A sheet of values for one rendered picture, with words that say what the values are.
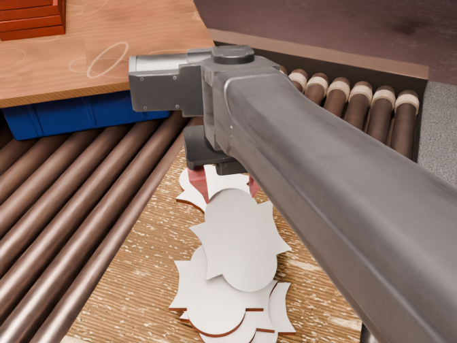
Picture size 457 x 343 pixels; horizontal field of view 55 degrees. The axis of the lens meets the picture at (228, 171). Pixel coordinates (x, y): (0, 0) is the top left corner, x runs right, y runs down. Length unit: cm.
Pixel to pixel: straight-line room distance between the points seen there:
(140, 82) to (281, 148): 23
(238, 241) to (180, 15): 60
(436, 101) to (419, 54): 224
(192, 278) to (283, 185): 38
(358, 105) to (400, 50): 232
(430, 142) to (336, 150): 72
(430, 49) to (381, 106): 241
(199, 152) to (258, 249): 16
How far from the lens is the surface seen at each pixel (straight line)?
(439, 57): 330
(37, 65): 90
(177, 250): 65
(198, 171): 51
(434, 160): 89
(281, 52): 107
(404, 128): 94
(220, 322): 55
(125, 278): 64
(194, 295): 57
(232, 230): 57
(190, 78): 42
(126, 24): 101
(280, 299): 60
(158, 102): 43
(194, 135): 52
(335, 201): 18
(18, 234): 76
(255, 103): 29
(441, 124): 99
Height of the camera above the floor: 146
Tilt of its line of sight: 44 degrees down
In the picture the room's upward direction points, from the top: straight up
